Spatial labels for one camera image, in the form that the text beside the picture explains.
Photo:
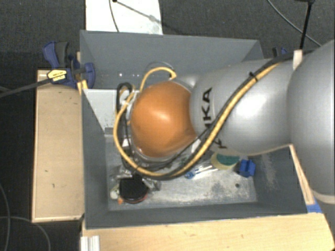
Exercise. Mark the black round container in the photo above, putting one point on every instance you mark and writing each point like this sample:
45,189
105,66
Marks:
131,188

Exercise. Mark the blue toy block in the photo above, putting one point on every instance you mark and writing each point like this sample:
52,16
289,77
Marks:
246,168

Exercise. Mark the pale wood board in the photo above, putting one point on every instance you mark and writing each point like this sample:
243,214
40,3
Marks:
58,150

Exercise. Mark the blue and white pen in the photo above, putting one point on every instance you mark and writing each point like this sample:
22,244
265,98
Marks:
198,172

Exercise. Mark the grey metal bin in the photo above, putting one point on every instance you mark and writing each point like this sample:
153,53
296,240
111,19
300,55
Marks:
199,192

